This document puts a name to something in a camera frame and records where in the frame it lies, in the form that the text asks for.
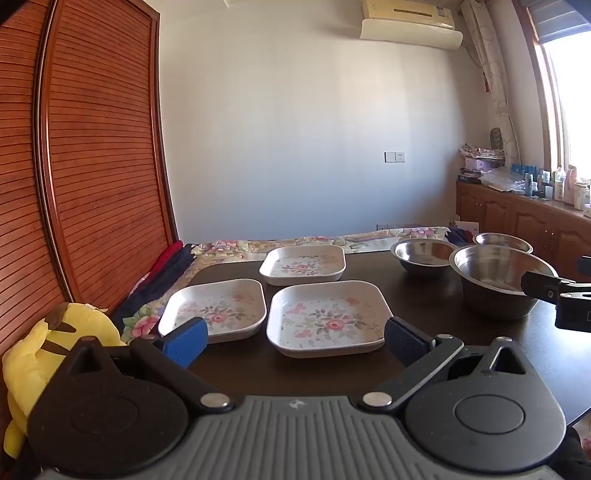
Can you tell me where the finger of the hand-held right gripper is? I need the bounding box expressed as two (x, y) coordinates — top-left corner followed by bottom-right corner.
(521, 271), (575, 305)

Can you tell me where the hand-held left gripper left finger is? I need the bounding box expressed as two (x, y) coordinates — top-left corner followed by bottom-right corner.
(55, 318), (236, 414)

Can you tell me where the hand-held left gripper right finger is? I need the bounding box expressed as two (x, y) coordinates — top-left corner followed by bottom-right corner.
(358, 316), (529, 414)

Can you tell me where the large steel bowl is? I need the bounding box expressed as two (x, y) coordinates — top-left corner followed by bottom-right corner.
(450, 244), (559, 321)

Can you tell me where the floral square plate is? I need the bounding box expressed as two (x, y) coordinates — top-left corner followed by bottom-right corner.
(266, 280), (394, 359)
(259, 244), (347, 286)
(158, 278), (267, 345)

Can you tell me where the wooden cabinet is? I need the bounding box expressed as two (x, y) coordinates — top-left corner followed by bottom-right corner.
(456, 180), (591, 273)

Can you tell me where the row of toiletry bottles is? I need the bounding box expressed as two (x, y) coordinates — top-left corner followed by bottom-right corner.
(510, 164), (591, 212)

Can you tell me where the floral blanket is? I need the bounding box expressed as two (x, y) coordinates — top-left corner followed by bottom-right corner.
(122, 226), (452, 343)

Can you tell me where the clear plastic bag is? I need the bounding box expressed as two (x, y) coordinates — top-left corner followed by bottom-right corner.
(478, 167), (529, 193)

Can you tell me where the pile of patterned cloth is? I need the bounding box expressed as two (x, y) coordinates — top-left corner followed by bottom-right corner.
(459, 143), (506, 160)

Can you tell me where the yellow plush toy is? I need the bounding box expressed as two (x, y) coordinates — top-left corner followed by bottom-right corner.
(2, 302), (127, 460)

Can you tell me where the window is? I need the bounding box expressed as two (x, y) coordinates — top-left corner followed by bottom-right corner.
(522, 0), (591, 178)

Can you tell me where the wooden louvered wardrobe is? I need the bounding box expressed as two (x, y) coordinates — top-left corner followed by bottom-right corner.
(0, 0), (180, 352)

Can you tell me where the patterned white curtain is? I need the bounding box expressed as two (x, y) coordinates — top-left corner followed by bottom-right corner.
(461, 0), (522, 168)

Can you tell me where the white air conditioner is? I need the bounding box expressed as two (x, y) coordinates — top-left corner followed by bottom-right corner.
(360, 0), (464, 51)

